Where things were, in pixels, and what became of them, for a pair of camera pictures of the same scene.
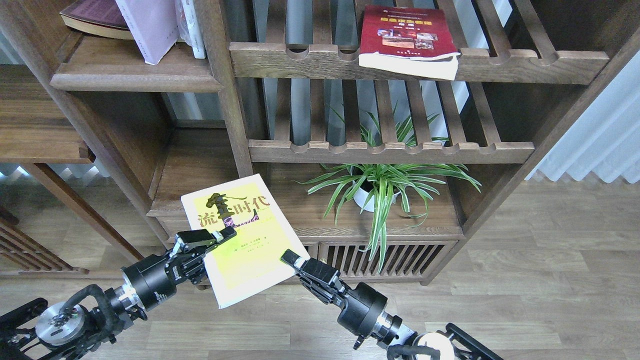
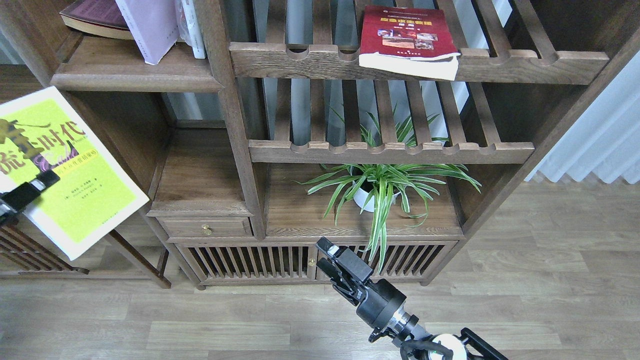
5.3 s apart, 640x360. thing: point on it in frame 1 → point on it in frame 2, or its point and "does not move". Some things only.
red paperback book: x=415 y=41 does not move
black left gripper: x=153 y=279 → x=14 y=200
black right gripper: x=361 y=308 → x=377 y=302
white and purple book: x=153 y=24 does not move
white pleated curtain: x=605 y=139 does not move
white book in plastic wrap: x=189 y=26 does not move
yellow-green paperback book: x=250 y=260 → x=44 y=131
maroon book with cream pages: x=102 y=18 does not move
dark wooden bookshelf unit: x=388 y=131 does not move
